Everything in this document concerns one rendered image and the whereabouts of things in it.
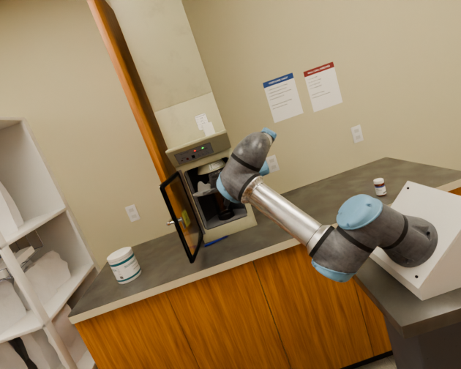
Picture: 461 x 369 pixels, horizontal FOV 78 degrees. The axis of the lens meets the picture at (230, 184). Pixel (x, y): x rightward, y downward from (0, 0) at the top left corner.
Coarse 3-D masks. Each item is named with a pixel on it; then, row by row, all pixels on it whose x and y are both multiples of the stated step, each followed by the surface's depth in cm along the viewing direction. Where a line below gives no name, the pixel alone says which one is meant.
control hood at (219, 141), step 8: (208, 136) 141; (216, 136) 141; (224, 136) 143; (184, 144) 141; (192, 144) 141; (200, 144) 143; (216, 144) 146; (224, 144) 148; (168, 152) 141; (176, 152) 143; (216, 152) 152; (176, 160) 148; (192, 160) 151
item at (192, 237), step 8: (160, 184) 125; (168, 184) 133; (176, 184) 144; (168, 192) 131; (176, 192) 141; (184, 192) 153; (176, 200) 137; (184, 200) 149; (168, 208) 126; (176, 208) 134; (184, 208) 145; (176, 216) 131; (184, 216) 141; (192, 216) 153; (184, 224) 138; (192, 224) 149; (184, 232) 135; (192, 232) 146; (192, 240) 142; (184, 248) 130; (192, 248) 139
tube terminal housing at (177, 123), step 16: (208, 96) 148; (160, 112) 148; (176, 112) 148; (192, 112) 149; (208, 112) 149; (160, 128) 149; (176, 128) 150; (192, 128) 150; (224, 128) 152; (176, 144) 152; (208, 160) 155; (224, 224) 163; (240, 224) 164; (256, 224) 164; (208, 240) 164
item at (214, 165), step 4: (216, 160) 159; (220, 160) 161; (208, 164) 158; (212, 164) 158; (216, 164) 158; (220, 164) 160; (224, 164) 162; (200, 168) 160; (204, 168) 159; (208, 168) 158; (212, 168) 157; (216, 168) 158; (200, 172) 160; (204, 172) 158; (208, 172) 158
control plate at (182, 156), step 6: (204, 144) 144; (210, 144) 145; (192, 150) 145; (198, 150) 146; (204, 150) 147; (210, 150) 148; (180, 156) 145; (186, 156) 147; (198, 156) 150; (180, 162) 149; (186, 162) 150
